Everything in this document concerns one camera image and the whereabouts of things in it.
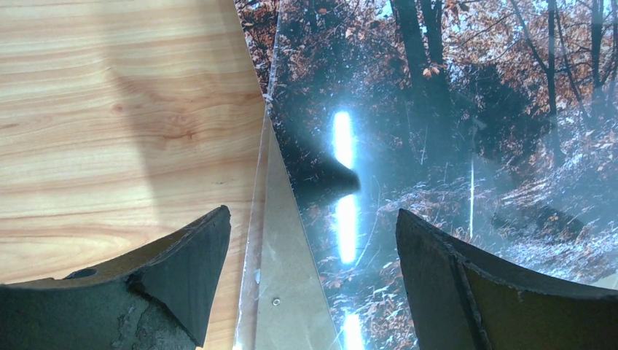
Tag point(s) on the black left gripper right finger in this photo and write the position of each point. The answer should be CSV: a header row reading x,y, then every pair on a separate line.
x,y
462,297

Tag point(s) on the forest photo print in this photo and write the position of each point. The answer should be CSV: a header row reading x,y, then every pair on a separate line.
x,y
434,121

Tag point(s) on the brown cardboard backing board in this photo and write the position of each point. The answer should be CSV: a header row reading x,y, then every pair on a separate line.
x,y
292,312

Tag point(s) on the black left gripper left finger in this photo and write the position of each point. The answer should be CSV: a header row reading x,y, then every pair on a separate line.
x,y
158,296

